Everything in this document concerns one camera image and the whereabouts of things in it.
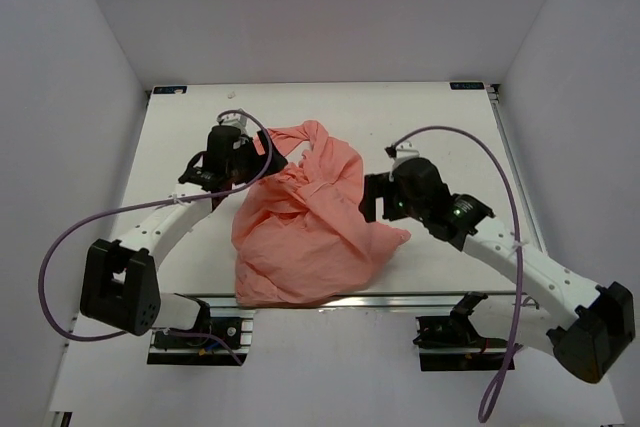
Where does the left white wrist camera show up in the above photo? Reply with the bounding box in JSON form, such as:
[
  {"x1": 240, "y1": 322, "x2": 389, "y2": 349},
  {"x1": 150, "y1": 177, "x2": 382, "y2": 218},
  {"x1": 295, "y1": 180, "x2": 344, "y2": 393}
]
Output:
[{"x1": 217, "y1": 109, "x2": 249, "y2": 133}]

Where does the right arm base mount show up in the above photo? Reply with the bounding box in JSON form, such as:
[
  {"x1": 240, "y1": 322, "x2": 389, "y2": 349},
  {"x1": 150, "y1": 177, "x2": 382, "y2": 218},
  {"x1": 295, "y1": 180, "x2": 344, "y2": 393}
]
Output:
[{"x1": 413, "y1": 292, "x2": 507, "y2": 372}]

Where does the right blue corner label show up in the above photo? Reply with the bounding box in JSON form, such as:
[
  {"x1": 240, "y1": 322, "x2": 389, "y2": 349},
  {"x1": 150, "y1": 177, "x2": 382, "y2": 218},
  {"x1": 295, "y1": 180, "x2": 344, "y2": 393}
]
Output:
[{"x1": 449, "y1": 81, "x2": 485, "y2": 91}]

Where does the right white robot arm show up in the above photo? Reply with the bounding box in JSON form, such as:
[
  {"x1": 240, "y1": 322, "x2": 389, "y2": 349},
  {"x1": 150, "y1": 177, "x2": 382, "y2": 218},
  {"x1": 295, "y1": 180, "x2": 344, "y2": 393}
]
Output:
[{"x1": 359, "y1": 157, "x2": 636, "y2": 384}]

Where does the left blue corner label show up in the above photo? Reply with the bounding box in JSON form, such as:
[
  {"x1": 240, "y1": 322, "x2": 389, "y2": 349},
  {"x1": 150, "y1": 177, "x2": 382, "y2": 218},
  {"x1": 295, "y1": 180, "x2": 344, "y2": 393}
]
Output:
[{"x1": 152, "y1": 85, "x2": 187, "y2": 95}]

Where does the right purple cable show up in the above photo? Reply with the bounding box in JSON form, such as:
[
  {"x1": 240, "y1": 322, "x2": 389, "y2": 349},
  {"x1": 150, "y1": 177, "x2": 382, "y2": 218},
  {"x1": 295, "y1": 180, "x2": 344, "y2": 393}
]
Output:
[{"x1": 385, "y1": 125, "x2": 526, "y2": 424}]

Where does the purple cable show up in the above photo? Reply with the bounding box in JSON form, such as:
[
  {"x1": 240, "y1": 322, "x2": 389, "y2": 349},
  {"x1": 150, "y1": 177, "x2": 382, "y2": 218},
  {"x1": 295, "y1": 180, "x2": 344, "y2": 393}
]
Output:
[
  {"x1": 38, "y1": 109, "x2": 274, "y2": 343},
  {"x1": 385, "y1": 125, "x2": 526, "y2": 424}
]

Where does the salmon pink jacket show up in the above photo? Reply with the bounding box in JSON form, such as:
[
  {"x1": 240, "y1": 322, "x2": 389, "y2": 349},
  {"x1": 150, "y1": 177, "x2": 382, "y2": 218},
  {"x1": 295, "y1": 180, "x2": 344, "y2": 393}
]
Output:
[{"x1": 231, "y1": 120, "x2": 411, "y2": 307}]

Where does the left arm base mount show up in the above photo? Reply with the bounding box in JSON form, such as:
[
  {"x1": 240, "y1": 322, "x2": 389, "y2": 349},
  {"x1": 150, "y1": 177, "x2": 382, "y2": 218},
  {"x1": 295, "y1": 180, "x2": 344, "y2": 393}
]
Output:
[{"x1": 147, "y1": 297, "x2": 256, "y2": 367}]

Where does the front aluminium rail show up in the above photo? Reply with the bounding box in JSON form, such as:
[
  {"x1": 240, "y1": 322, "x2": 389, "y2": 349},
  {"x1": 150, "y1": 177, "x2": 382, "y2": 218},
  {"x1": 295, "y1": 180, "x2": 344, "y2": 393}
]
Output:
[{"x1": 164, "y1": 291, "x2": 546, "y2": 313}]

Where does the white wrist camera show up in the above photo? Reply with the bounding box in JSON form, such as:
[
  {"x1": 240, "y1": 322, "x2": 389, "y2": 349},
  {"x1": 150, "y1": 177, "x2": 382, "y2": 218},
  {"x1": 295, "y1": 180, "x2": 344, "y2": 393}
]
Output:
[
  {"x1": 385, "y1": 140, "x2": 420, "y2": 162},
  {"x1": 217, "y1": 109, "x2": 249, "y2": 133}
]

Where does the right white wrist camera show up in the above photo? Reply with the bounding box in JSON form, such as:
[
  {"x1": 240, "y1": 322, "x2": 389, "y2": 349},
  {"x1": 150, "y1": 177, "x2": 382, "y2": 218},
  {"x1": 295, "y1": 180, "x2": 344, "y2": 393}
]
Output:
[{"x1": 385, "y1": 140, "x2": 420, "y2": 162}]

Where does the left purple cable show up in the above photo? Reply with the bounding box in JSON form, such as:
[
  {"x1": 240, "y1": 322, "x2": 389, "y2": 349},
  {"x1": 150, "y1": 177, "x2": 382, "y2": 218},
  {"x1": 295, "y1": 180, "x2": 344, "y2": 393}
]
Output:
[{"x1": 38, "y1": 109, "x2": 274, "y2": 343}]

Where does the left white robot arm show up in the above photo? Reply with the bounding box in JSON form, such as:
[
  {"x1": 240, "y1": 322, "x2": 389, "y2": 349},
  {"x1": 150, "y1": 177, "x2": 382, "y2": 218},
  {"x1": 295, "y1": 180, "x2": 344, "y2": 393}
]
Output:
[{"x1": 80, "y1": 126, "x2": 287, "y2": 346}]

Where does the blue corner label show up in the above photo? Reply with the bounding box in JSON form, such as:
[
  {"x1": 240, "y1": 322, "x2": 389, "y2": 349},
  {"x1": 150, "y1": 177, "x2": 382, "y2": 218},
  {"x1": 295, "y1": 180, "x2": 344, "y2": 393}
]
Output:
[
  {"x1": 449, "y1": 81, "x2": 485, "y2": 91},
  {"x1": 152, "y1": 85, "x2": 187, "y2": 95}
]

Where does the aluminium rail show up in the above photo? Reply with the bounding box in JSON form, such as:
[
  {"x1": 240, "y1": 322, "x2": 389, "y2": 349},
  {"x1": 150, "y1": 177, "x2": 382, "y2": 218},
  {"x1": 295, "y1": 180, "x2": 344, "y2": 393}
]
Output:
[
  {"x1": 164, "y1": 291, "x2": 546, "y2": 313},
  {"x1": 484, "y1": 84, "x2": 548, "y2": 253}
]

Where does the right aluminium rail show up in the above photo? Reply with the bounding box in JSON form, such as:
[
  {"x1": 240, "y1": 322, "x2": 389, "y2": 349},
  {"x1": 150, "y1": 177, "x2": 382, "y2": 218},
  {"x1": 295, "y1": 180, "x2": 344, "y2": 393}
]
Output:
[{"x1": 484, "y1": 84, "x2": 548, "y2": 253}]

